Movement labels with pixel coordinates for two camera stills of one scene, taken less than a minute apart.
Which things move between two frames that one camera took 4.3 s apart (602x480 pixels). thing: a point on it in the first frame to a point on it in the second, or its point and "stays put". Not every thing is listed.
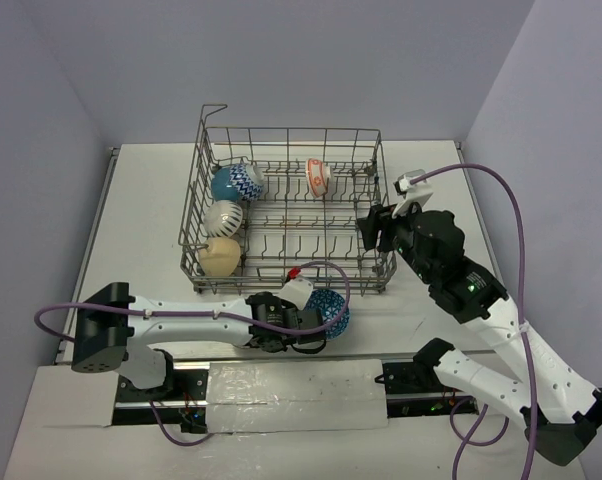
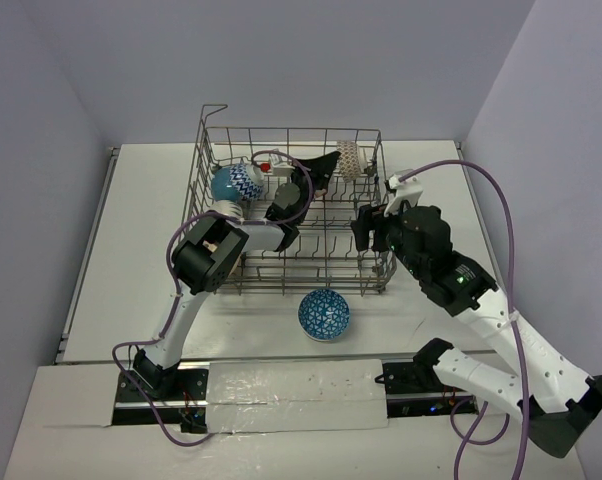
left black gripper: x=310 y=320 to x=306 y=179
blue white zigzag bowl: x=249 y=180 stays put
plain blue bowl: x=220 y=190 stays put
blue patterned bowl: x=332 y=305 stays put
